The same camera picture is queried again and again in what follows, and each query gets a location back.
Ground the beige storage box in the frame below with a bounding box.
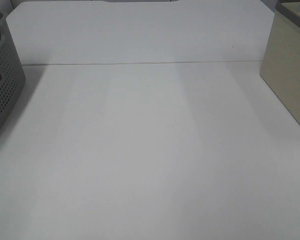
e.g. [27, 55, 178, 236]
[260, 0, 300, 125]

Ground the grey perforated plastic basket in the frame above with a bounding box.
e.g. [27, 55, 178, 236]
[0, 12, 26, 130]

